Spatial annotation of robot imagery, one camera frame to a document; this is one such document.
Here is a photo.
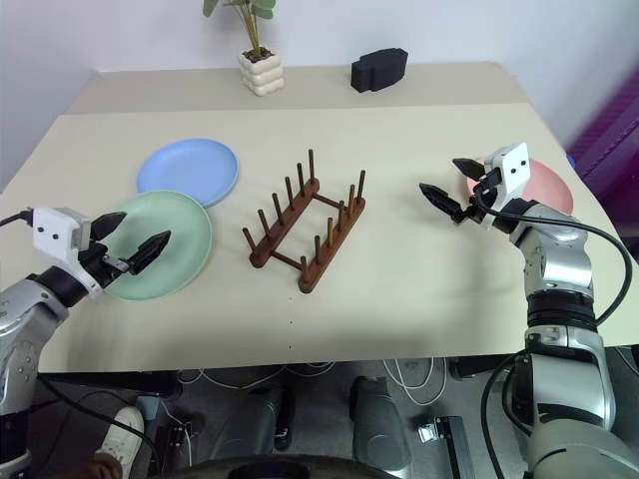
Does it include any white shoe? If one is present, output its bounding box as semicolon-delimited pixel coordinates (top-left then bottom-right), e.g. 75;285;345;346
94;405;146;465

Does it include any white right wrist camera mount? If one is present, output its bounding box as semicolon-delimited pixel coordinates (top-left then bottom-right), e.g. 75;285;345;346
481;142;531;232

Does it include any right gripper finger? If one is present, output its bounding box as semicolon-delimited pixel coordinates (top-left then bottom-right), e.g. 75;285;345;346
417;183;463;224
451;158;486;181

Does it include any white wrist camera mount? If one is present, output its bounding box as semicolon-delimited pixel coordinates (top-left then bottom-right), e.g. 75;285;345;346
30;206;109;299
481;142;531;232

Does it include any blue plate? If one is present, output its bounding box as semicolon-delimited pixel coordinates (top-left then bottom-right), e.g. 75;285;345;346
136;138;242;210

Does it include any green potted plant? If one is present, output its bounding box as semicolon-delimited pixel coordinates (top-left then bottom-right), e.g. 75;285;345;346
202;0;278;61

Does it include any wooden dish rack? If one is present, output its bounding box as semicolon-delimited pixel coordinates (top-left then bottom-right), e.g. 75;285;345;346
242;148;368;294

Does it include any small black device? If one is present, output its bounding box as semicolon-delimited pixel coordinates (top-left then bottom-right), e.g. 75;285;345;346
168;420;195;447

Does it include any red plate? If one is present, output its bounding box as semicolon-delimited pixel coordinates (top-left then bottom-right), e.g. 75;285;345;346
466;157;574;214

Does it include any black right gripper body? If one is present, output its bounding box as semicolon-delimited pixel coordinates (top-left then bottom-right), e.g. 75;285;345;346
451;167;503;229

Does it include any black table frame bar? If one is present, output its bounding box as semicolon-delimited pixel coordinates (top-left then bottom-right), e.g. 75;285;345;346
37;369;181;398

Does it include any green plate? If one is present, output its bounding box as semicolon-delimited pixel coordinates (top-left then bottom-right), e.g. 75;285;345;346
102;190;213;302

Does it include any brown trouser leg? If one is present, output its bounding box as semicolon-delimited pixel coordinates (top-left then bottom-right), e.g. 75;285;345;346
79;451;124;479

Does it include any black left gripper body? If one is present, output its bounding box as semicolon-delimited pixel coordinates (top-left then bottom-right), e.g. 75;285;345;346
77;238;136;290

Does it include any black foam block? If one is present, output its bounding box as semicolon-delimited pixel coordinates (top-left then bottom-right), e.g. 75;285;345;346
349;46;409;94

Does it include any white cable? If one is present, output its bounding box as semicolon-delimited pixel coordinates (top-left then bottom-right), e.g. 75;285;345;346
177;362;335;391
381;356;449;419

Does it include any thin black cable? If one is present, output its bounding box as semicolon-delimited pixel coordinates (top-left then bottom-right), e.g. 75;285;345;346
38;376;162;473

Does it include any dark rounded shape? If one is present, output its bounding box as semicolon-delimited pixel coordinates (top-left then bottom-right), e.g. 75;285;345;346
227;386;296;453
348;376;415;470

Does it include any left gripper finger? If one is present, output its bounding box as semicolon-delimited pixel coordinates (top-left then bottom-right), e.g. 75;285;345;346
128;230;173;276
91;211;129;245

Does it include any cream bubble plant pot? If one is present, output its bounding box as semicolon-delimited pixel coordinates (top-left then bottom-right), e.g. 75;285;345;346
237;48;287;98

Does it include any black box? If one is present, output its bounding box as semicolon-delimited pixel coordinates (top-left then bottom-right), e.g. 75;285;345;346
433;415;475;479

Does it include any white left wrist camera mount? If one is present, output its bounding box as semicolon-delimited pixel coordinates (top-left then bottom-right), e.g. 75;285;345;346
30;206;109;299

